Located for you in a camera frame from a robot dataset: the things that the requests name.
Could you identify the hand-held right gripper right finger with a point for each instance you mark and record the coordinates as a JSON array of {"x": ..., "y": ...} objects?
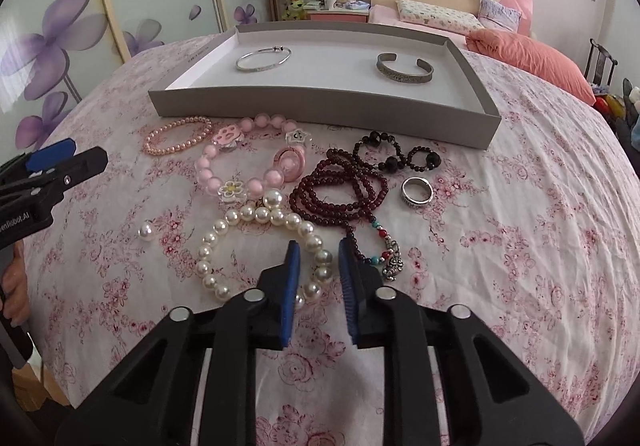
[{"x": 348, "y": 286}]

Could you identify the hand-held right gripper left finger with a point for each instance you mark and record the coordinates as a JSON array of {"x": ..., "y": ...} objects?
[{"x": 291, "y": 286}]

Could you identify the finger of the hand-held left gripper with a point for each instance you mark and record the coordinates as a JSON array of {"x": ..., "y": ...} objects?
[
  {"x": 50, "y": 156},
  {"x": 85, "y": 163}
]

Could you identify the grey cardboard tray box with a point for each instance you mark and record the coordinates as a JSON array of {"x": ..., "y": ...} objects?
[{"x": 325, "y": 75}]

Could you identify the person's left hand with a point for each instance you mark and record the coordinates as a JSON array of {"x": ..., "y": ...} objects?
[{"x": 15, "y": 286}]

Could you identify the pink floral bed sheet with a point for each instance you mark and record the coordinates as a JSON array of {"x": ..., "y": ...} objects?
[{"x": 500, "y": 251}]

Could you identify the thin silver bangle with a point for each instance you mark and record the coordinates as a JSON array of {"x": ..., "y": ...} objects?
[{"x": 250, "y": 68}]

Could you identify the pink nightstand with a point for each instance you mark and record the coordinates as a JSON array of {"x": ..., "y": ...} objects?
[{"x": 335, "y": 17}]

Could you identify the plain pink mattress sheet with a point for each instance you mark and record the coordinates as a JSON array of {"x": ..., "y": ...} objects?
[{"x": 382, "y": 14}]

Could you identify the floral white pillow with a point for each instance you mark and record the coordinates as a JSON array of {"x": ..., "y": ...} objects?
[{"x": 435, "y": 15}]

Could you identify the salmon pink pillow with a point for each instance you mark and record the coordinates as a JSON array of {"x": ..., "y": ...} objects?
[{"x": 530, "y": 55}]

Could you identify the purple print pillow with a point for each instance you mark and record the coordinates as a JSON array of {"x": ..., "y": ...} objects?
[{"x": 500, "y": 13}]

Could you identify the pile of clothes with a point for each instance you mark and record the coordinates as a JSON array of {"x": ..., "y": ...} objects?
[{"x": 625, "y": 110}]

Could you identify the dark wooden chair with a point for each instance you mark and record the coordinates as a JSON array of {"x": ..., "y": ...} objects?
[{"x": 595, "y": 60}]

